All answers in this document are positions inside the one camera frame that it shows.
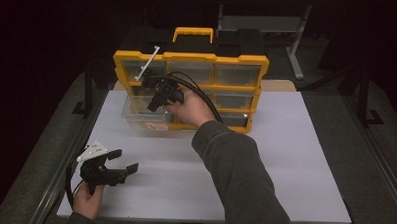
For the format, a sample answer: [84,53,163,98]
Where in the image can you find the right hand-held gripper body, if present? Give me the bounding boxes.
[133,44,187,107]

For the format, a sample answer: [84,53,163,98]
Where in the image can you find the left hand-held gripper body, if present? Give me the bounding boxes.
[76,139,129,197]

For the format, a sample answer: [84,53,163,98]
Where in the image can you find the clear plastic pull-out drawer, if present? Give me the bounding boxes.
[120,93,173,132]

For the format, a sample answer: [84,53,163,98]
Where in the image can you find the yellow and black organizer case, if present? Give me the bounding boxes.
[110,23,271,135]

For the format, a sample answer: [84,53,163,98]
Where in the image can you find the person's left hand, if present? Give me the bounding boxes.
[72,182,106,222]

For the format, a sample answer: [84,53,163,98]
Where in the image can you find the person's right hand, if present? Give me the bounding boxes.
[164,87,218,130]

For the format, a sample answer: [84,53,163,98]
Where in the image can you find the tan small parts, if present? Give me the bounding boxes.
[144,121,169,131]

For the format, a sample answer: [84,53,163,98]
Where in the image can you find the black metal stand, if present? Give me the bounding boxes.
[70,62,97,117]
[357,67,387,128]

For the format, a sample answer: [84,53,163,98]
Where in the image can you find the bank of clear organizer drawers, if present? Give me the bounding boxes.
[120,59,262,128]

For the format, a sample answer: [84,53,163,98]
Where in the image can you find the grey desk with white legs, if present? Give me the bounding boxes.
[216,1,314,81]

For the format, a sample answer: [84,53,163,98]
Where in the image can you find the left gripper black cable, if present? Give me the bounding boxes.
[64,148,90,209]

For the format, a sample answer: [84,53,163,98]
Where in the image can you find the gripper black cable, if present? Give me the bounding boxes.
[162,70,363,224]
[64,148,90,209]

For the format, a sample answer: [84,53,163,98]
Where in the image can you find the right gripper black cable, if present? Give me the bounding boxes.
[162,70,363,224]

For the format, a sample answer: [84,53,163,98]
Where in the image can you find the aluminium rail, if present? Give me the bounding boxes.
[341,95,397,213]
[28,85,110,224]

